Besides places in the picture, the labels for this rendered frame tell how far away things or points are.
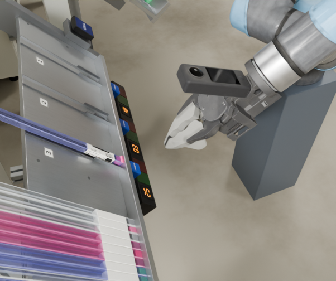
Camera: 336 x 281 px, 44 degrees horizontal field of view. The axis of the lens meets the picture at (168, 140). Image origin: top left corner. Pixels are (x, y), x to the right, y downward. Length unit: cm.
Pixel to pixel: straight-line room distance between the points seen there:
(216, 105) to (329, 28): 20
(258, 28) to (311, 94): 47
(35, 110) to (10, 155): 108
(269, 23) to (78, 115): 38
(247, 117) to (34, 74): 38
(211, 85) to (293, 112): 62
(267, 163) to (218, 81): 77
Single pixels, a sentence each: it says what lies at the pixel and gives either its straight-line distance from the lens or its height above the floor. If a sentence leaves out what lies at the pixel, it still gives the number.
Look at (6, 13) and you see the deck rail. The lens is 89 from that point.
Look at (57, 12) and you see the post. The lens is 118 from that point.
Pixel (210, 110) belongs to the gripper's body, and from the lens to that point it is 69.
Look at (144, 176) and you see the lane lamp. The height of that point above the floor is 65.
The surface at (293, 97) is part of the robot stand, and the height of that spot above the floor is 54.
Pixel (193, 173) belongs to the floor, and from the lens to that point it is 162.
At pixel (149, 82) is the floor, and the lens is 195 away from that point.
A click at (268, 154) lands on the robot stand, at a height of 29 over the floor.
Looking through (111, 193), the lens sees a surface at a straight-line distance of 71.
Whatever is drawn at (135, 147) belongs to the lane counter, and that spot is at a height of 65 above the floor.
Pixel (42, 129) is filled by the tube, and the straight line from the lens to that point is 66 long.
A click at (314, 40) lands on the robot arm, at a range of 65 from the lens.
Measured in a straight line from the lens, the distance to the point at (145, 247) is 66.
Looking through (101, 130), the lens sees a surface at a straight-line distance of 80.
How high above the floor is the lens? 134
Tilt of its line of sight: 51 degrees down
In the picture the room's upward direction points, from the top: straight up
